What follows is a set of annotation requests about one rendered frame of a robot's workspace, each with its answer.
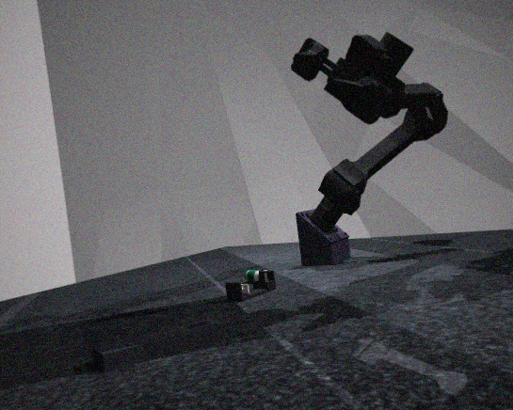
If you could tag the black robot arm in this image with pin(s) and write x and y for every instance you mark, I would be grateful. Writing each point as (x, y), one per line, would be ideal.
(427, 115)

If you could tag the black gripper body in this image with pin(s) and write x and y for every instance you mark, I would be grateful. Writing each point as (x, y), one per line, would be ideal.
(346, 71)

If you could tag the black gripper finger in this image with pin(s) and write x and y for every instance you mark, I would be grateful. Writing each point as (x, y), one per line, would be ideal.
(354, 95)
(305, 61)

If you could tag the green and white battery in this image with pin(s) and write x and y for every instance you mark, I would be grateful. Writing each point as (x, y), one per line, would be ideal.
(252, 275)

